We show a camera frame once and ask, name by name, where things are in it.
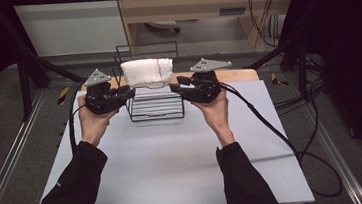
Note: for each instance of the white towel with colourful stitching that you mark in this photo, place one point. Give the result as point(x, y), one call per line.
point(142, 72)

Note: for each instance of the wooden board under table top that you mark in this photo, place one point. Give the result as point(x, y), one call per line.
point(233, 75)

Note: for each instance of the wooden desk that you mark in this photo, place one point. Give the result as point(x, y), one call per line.
point(193, 5)

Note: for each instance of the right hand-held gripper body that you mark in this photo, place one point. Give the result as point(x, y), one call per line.
point(204, 86)

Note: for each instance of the grey chair base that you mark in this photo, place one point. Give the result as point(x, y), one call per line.
point(161, 25)

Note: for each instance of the black metal stand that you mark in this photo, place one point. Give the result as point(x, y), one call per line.
point(301, 67)
point(24, 80)

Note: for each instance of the white cabinet panel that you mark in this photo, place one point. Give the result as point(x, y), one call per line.
point(71, 28)

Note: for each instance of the person's left hand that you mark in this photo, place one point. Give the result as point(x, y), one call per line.
point(94, 127)

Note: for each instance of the person's right hand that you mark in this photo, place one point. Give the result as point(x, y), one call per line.
point(217, 115)

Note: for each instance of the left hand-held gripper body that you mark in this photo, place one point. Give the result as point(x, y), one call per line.
point(101, 99)

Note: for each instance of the aluminium floor rail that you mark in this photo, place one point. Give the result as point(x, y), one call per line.
point(342, 163)
point(7, 165)

